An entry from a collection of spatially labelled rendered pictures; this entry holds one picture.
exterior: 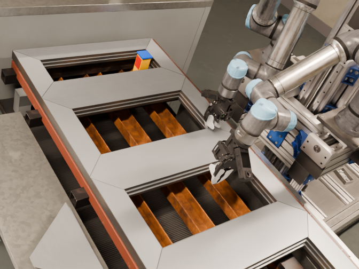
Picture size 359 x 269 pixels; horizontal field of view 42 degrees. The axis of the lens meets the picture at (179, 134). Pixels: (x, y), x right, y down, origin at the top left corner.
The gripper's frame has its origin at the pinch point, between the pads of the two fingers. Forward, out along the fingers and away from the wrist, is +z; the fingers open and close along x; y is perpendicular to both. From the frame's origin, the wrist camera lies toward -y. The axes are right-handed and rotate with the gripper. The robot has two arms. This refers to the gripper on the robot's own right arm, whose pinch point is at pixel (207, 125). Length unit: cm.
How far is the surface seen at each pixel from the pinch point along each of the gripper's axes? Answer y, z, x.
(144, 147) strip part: 2.8, 0.6, -34.7
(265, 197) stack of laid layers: 40.9, 3.3, 2.2
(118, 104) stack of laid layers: -24.7, 2.6, -31.1
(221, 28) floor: -190, 87, 199
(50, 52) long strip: -64, 1, -46
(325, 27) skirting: -163, 79, 333
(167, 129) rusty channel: -14.8, 14.8, -7.1
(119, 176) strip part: 13, 1, -52
